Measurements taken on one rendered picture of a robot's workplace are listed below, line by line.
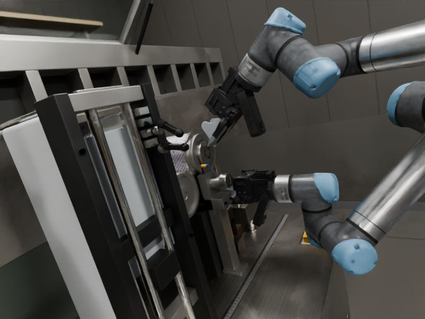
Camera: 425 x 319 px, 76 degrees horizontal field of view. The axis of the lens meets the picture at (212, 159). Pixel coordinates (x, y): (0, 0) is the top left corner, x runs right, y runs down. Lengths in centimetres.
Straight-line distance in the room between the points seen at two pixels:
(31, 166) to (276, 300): 62
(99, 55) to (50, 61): 17
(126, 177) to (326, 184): 47
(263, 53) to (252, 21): 240
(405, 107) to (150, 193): 64
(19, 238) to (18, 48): 48
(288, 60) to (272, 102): 236
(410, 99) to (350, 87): 196
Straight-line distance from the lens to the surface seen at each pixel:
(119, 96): 42
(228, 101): 66
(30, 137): 62
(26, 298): 87
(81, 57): 98
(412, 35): 60
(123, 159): 44
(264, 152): 308
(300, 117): 287
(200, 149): 73
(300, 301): 73
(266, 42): 61
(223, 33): 314
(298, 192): 72
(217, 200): 72
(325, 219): 73
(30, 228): 84
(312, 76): 55
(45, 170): 62
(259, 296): 76
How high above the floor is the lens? 139
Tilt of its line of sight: 13 degrees down
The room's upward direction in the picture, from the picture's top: 14 degrees counter-clockwise
